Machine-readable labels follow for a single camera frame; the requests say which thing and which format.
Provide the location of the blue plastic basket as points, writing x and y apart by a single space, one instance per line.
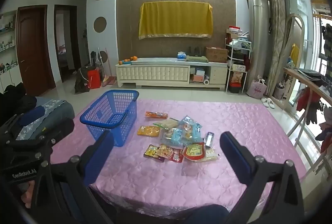
122 133

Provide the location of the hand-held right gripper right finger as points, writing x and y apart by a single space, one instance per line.
233 147

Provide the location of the wall shelf with bottles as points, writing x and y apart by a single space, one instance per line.
7 44

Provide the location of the pink quilted tablecloth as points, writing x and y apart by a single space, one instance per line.
155 182

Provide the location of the hanging mixed garments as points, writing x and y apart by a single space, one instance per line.
324 135

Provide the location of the brown round wall disc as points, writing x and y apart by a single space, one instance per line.
100 24

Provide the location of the black bag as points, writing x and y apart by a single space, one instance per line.
81 81

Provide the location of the pale patterned lace cloth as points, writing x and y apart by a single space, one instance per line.
49 109

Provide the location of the orange box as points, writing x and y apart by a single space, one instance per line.
197 79

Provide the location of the red and yellow label packet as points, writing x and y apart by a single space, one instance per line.
193 152

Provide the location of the orange translucent cracker packet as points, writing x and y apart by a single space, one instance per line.
148 131

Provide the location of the purple and yellow cracker packet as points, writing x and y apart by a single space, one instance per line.
153 152

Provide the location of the arched standing mirror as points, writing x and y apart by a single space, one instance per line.
295 39

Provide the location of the person's dark blue trousers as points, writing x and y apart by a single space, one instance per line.
205 215

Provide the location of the blue tissue box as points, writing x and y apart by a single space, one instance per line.
182 56

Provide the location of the green folded cloth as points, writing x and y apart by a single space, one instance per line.
197 59

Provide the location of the clear green-ended cracker packet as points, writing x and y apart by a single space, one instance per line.
168 124

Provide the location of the yellow hanging cloth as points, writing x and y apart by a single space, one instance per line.
294 52

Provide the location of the long orange snack packet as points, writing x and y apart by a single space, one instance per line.
155 115

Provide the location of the patterned beige curtain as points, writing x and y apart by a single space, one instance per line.
275 18

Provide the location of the wooden folding clothes rack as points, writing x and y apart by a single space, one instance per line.
311 86

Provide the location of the red snack packet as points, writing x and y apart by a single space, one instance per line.
172 153

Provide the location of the light blue cookie packet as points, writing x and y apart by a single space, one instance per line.
172 137

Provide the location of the white slipper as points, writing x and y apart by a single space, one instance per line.
264 102
270 103

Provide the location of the glass balcony door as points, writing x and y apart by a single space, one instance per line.
298 5

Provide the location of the yellow fabric cover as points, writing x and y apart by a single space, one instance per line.
176 18

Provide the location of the white-banded cracker packet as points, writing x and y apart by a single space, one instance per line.
210 155

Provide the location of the cluttered white storage rack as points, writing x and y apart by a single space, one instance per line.
238 57

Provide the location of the white and blue box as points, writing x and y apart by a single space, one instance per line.
201 72

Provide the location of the brown wooden door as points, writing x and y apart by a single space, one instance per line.
33 52

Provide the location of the dark blue biscuit packet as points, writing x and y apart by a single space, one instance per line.
209 139

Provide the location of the pink tote bag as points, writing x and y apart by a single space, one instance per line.
256 89

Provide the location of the silver standing air conditioner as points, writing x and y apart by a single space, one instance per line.
259 31

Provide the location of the red shopping bag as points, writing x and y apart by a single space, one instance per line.
94 78

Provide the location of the cream cabinet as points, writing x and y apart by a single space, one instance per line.
155 73

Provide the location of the light blue snack packet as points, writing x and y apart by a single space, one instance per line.
192 128

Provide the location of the plate of oranges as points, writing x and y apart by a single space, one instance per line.
128 60

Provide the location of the broom with red head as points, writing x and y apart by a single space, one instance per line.
109 81

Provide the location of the white paper roll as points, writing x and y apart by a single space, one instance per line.
207 81

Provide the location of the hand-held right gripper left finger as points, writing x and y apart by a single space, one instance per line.
105 142

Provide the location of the red hanging garment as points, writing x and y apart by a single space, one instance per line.
306 99

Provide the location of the person's left hand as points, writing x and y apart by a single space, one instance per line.
28 191

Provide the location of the cardboard box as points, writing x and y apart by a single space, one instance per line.
216 55

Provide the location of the black jacket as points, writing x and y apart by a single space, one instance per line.
15 99

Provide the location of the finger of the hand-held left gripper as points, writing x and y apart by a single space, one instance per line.
59 133
31 116

